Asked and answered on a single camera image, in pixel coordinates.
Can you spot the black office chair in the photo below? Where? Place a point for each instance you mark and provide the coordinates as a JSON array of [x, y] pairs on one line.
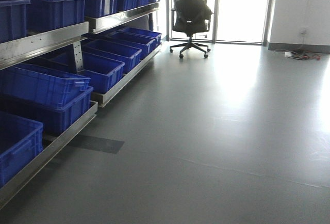
[[192, 17]]

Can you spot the long steel shelving rack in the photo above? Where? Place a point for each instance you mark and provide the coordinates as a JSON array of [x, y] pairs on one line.
[[50, 86]]

